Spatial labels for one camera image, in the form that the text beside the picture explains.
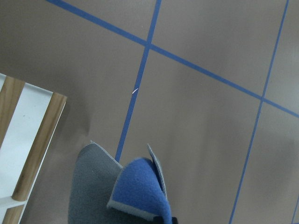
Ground grey microfibre towel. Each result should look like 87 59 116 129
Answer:
68 142 178 224

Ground white towel rack wooden bars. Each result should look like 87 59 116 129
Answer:
0 74 67 224

